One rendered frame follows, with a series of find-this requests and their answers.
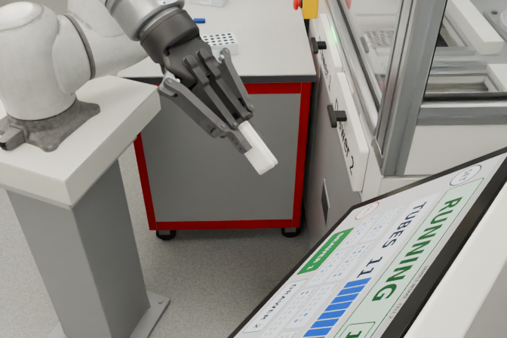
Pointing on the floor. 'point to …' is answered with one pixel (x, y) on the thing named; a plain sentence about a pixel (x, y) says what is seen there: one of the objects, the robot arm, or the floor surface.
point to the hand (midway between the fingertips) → (253, 147)
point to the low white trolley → (289, 148)
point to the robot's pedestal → (90, 260)
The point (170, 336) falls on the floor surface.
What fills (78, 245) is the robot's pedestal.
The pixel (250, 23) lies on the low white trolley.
